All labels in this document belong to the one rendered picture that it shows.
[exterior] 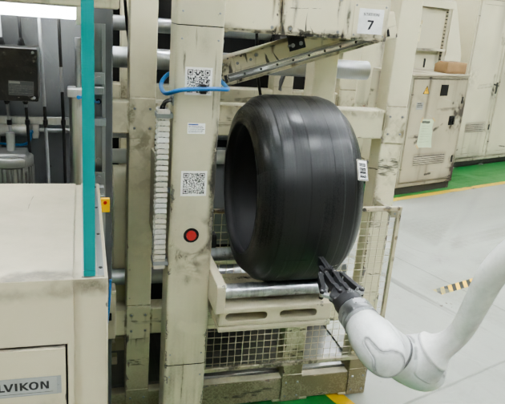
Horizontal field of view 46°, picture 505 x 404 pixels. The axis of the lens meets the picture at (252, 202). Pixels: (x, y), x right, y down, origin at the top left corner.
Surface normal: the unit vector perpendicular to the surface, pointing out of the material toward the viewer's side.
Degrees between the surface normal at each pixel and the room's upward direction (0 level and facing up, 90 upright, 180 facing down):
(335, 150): 52
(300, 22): 90
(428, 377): 105
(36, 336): 90
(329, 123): 36
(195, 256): 90
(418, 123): 90
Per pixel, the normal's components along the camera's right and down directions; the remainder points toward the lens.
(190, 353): 0.26, 0.31
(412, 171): 0.55, 0.29
